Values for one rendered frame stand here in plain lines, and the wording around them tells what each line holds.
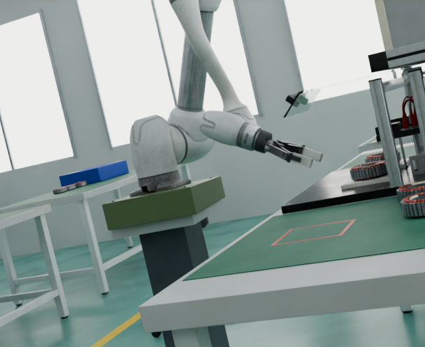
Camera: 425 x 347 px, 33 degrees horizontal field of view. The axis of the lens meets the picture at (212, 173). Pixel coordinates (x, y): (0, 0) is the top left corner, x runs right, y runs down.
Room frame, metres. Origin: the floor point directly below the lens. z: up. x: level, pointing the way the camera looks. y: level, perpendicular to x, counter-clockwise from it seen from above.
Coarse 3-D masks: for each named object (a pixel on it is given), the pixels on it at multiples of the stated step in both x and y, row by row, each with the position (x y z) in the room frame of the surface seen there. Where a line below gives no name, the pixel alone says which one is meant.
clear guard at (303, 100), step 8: (384, 72) 1.84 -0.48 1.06; (392, 72) 2.03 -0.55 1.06; (352, 80) 1.88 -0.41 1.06; (320, 88) 1.91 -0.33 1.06; (296, 96) 1.94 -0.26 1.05; (304, 96) 2.01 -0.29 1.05; (312, 96) 2.11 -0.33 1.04; (296, 104) 1.98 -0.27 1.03; (304, 104) 2.07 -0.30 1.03; (288, 112) 1.95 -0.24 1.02; (296, 112) 2.05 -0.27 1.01
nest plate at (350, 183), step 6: (348, 180) 2.11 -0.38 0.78; (354, 180) 2.08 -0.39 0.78; (360, 180) 2.05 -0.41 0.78; (366, 180) 2.02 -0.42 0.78; (372, 180) 2.00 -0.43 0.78; (378, 180) 2.00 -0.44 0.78; (384, 180) 1.99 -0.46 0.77; (342, 186) 2.04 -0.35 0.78; (348, 186) 2.03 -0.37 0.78; (354, 186) 2.03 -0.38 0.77; (360, 186) 2.02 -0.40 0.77
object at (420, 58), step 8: (400, 48) 1.81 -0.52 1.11; (408, 48) 1.80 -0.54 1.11; (416, 48) 1.79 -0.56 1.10; (424, 48) 1.78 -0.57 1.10; (368, 56) 1.84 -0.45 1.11; (376, 56) 1.83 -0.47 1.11; (384, 56) 1.82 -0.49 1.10; (392, 56) 1.82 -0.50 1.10; (400, 56) 1.81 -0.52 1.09; (408, 56) 1.80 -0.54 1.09; (416, 56) 1.79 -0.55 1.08; (424, 56) 1.79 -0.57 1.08; (376, 64) 1.83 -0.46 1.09; (384, 64) 1.82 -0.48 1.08; (392, 64) 1.82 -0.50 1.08; (400, 64) 1.81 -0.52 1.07; (408, 64) 2.19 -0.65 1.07; (416, 64) 2.37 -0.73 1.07
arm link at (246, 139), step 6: (246, 126) 2.45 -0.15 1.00; (252, 126) 2.45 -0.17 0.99; (258, 126) 2.46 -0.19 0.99; (240, 132) 2.44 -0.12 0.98; (246, 132) 2.43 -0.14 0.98; (252, 132) 2.43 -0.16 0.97; (258, 132) 2.44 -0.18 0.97; (240, 138) 2.44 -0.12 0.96; (246, 138) 2.43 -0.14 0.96; (252, 138) 2.42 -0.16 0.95; (240, 144) 2.45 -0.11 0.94; (246, 144) 2.44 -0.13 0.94; (252, 144) 2.44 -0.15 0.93; (252, 150) 2.46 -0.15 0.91
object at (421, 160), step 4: (408, 156) 2.00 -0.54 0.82; (412, 156) 1.99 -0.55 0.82; (416, 156) 1.99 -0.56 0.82; (420, 156) 1.99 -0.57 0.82; (424, 156) 1.98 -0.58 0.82; (412, 160) 1.99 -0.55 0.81; (420, 160) 1.99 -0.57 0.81; (424, 160) 1.98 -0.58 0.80; (412, 164) 2.00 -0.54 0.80; (420, 164) 1.99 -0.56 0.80; (424, 164) 1.98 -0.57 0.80; (412, 168) 2.00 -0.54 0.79; (420, 168) 1.99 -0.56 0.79; (424, 168) 1.98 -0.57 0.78; (412, 172) 2.00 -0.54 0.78; (416, 172) 1.99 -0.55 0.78; (420, 172) 1.99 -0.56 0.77; (424, 172) 1.98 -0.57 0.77
